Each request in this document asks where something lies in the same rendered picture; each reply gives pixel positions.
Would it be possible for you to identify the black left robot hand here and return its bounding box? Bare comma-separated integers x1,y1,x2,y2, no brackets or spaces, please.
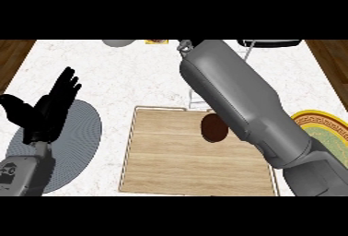
0,65,82,146

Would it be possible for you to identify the dark red tomato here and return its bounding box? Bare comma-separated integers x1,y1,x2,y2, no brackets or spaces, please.
200,112,231,144

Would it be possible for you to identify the pale wooden tray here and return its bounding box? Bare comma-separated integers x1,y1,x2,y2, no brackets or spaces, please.
116,105,281,197

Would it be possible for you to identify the grey round placemat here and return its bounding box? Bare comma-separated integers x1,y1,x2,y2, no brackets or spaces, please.
5,99,103,195

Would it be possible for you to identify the grey rounded bowl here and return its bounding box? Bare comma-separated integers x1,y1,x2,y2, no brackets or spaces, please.
100,39,137,48

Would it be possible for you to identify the yellow and green plate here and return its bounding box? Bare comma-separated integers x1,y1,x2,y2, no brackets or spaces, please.
289,109,348,161

